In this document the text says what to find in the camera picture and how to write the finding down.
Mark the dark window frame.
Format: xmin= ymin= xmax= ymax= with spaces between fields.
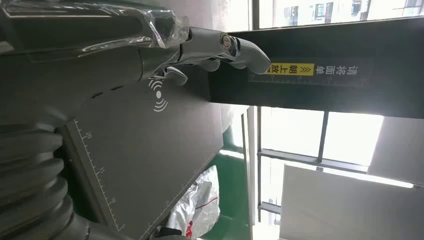
xmin=251 ymin=0 xmax=370 ymax=226

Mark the grey flat panel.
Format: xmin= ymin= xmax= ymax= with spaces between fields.
xmin=366 ymin=115 xmax=424 ymax=187

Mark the ribbed grey left arm sleeve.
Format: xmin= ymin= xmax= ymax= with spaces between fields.
xmin=0 ymin=121 xmax=92 ymax=240

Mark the dark inbound scanning machine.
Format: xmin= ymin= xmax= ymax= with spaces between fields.
xmin=54 ymin=16 xmax=424 ymax=240

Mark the yellow and white text label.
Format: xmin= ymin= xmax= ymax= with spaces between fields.
xmin=264 ymin=62 xmax=360 ymax=78

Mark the white flat panel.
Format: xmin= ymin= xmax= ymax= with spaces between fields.
xmin=279 ymin=163 xmax=424 ymax=240

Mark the white plastic package red print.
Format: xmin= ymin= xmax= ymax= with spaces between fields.
xmin=164 ymin=164 xmax=221 ymax=240

